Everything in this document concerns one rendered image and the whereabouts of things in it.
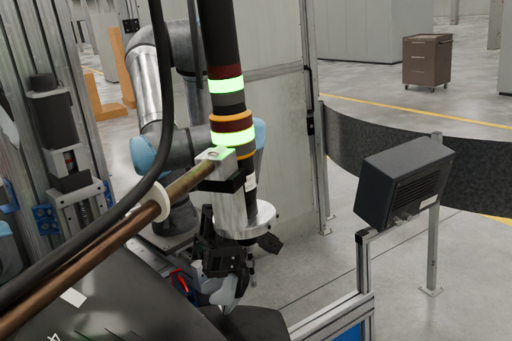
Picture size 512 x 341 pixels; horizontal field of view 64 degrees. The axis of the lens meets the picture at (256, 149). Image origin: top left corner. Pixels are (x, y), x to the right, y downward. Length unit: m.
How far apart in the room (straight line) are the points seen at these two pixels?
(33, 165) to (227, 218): 0.92
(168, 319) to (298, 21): 2.33
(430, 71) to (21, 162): 6.62
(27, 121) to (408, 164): 1.03
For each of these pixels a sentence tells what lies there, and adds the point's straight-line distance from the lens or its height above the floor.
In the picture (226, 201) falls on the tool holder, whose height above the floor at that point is 1.50.
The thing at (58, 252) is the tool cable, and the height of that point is 1.56.
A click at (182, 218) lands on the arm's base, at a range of 1.29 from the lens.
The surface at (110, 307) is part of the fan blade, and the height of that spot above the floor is 1.38.
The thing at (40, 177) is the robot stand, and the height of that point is 1.29.
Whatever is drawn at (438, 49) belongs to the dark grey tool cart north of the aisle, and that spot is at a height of 0.69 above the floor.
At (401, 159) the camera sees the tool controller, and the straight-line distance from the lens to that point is 1.17.
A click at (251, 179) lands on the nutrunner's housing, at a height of 1.51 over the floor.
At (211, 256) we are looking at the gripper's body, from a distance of 0.69.
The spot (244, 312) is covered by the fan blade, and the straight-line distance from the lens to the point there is 0.82.
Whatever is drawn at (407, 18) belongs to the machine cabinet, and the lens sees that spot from 10.56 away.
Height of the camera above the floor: 1.68
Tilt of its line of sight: 19 degrees down
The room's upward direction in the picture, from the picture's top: 7 degrees counter-clockwise
